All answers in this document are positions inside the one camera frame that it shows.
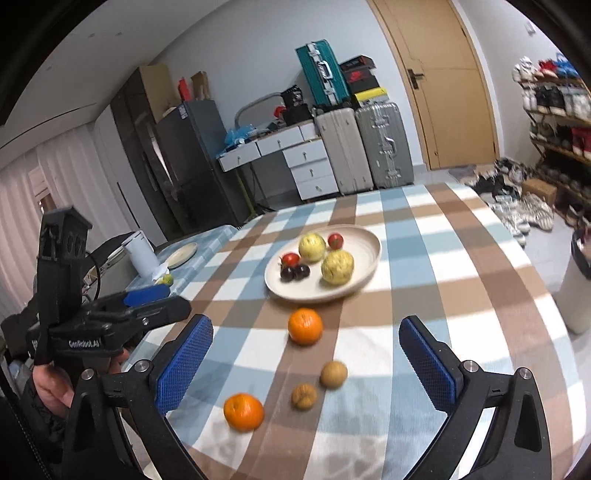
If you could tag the small red object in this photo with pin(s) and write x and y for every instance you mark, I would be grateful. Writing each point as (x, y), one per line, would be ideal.
(280, 111)

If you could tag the dark plum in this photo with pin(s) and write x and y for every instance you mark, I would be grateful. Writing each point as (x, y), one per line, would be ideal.
(302, 272)
(287, 273)

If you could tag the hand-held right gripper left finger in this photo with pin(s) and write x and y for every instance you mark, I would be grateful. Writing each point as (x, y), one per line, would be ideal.
(184, 369)

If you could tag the red flat packet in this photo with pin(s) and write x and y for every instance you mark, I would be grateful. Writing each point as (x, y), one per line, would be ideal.
(184, 90)

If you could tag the small yellow-green fruit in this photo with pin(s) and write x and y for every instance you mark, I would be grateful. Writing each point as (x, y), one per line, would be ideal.
(166, 279)

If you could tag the white curtain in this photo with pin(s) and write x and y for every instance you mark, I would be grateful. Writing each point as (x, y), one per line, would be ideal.
(27, 230)

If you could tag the trash bin with black liner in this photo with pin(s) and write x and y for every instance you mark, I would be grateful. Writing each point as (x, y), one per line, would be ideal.
(577, 295)

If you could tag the white desk with drawers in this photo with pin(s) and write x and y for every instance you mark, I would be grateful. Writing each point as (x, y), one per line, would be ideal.
(309, 161)

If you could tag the wooden door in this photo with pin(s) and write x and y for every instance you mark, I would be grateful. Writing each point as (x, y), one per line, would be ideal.
(443, 115)

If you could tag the black printed bag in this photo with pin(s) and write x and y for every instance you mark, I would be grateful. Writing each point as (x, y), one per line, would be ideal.
(292, 96)

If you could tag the beige suitcase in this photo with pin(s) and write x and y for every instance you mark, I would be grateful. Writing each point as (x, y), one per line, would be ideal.
(344, 152)

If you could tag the large cardboard sheet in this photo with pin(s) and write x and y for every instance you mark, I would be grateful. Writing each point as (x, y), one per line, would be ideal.
(157, 90)

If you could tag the person's left forearm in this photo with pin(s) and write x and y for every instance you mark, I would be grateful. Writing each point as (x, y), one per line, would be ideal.
(32, 438)

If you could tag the yellow black shoe box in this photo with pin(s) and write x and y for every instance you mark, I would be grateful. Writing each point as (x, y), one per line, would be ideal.
(371, 96)

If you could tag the brown cardboard box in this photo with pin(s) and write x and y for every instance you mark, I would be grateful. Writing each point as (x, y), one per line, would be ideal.
(539, 190)

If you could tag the dark grey refrigerator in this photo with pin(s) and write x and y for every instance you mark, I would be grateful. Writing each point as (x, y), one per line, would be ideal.
(198, 166)

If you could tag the dark wardrobe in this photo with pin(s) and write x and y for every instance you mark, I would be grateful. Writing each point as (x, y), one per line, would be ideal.
(138, 152)

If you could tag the grey curved metal frame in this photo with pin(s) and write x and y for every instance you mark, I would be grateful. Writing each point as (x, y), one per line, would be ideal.
(251, 104)

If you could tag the cream round plate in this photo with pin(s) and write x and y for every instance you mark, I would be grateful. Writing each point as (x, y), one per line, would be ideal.
(360, 258)

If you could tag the person's left hand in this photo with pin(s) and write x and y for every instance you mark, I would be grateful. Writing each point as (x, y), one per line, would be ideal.
(51, 387)

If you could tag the black red shoe box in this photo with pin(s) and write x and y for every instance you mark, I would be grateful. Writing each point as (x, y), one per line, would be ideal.
(358, 69)

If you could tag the teal suitcase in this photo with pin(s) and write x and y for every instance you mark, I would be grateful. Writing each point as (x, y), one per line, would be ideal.
(318, 74)

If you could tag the teal checked cloth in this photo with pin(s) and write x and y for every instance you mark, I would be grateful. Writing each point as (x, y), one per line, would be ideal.
(207, 249)

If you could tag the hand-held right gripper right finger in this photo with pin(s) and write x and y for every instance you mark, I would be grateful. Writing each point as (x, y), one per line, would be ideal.
(427, 364)

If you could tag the red tomato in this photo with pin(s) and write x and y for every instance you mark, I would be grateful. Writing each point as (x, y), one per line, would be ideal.
(291, 260)
(335, 241)

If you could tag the wooden shoe rack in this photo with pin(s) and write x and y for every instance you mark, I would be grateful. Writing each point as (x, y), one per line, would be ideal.
(554, 145)

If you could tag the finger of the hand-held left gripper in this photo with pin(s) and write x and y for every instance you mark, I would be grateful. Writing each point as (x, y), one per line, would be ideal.
(145, 295)
(166, 311)

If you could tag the orange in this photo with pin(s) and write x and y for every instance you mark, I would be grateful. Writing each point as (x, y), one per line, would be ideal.
(243, 411)
(304, 326)

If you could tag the rows of racked shoes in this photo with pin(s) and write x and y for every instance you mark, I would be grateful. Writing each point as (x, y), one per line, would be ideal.
(549, 99)

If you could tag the white jug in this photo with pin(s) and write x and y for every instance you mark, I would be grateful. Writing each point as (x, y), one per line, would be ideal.
(141, 254)

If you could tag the silver suitcase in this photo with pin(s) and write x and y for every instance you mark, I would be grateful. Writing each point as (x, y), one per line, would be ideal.
(383, 145)

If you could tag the yellow-green guava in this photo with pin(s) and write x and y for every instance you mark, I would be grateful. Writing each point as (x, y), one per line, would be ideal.
(312, 247)
(337, 266)

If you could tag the pile of loose shoes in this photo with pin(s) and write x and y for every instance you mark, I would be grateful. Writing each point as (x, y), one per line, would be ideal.
(521, 212)

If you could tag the small cardboard box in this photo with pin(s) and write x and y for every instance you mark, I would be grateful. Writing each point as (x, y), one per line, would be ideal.
(200, 85)

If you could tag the blue plastic bag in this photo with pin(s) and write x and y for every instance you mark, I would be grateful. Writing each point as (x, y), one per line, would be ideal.
(240, 136)

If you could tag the small wooden plate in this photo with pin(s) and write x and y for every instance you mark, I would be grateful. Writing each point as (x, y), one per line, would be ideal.
(181, 256)

